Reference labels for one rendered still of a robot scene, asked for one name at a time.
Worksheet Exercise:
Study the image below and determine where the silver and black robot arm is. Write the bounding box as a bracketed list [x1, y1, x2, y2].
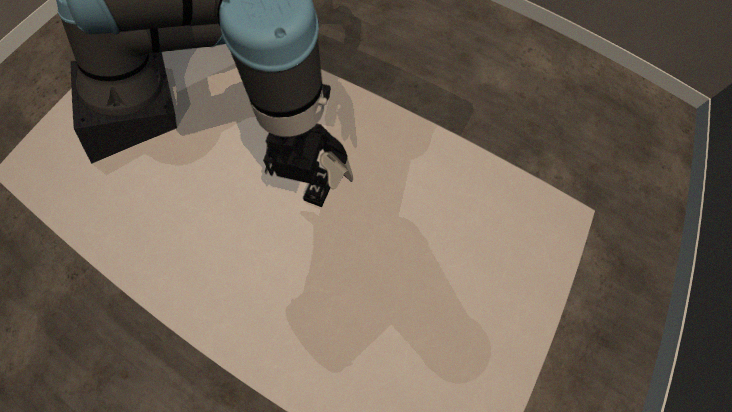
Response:
[56, 0, 331, 137]

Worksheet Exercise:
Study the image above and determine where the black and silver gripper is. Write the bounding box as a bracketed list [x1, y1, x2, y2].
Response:
[263, 124, 353, 189]

